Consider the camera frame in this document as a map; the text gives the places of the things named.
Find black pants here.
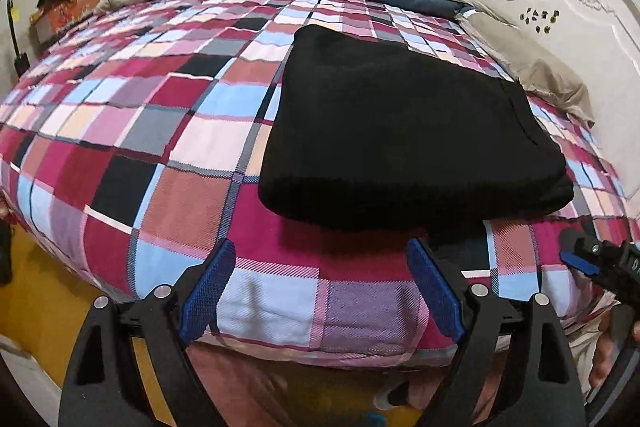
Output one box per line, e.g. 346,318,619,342
257,25,574,231

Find white carved headboard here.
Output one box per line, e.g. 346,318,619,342
484,0,640,206

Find person right hand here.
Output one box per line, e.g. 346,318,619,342
589,310,614,388

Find orange box with black bag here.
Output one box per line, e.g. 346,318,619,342
29,0,100,46

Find plaid bed sheet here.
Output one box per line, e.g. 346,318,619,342
1,0,639,367

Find black walkie talkie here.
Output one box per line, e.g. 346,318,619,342
6,0,30,78

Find beige pillow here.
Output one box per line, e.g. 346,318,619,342
456,10,596,128

